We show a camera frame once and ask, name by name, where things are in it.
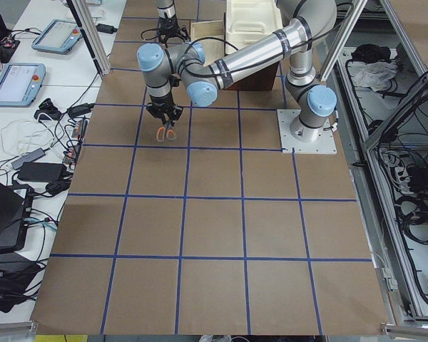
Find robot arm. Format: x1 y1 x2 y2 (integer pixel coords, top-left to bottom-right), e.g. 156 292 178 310
156 0 190 46
137 1 337 143

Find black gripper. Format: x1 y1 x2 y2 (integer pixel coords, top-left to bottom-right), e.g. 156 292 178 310
146 93 183 125
156 17 190 45

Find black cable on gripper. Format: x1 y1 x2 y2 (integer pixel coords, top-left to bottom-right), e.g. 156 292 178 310
141 27 165 43

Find near teach pendant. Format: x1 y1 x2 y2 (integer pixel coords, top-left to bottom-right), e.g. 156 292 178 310
0 63 46 108

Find far teach pendant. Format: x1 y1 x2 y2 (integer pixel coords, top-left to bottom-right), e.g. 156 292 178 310
31 19 82 54

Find teach pendant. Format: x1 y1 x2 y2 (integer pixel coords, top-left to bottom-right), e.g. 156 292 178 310
0 63 46 108
31 19 82 54

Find black laptop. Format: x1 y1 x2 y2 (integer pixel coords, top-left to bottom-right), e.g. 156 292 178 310
0 183 34 254

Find aluminium frame post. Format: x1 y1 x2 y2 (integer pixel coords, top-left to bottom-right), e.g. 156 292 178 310
66 0 111 77

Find white plastic tray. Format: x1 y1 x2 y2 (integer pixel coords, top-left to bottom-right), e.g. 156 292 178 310
225 0 282 49

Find orange grey scissors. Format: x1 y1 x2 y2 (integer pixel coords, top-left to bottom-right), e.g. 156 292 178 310
156 120 177 143

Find black power adapter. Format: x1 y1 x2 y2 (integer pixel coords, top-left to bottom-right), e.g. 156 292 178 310
17 162 66 182

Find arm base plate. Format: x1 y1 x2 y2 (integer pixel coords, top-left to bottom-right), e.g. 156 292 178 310
277 109 337 155

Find dark wooden cabinet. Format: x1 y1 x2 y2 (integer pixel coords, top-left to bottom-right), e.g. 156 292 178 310
226 62 279 91

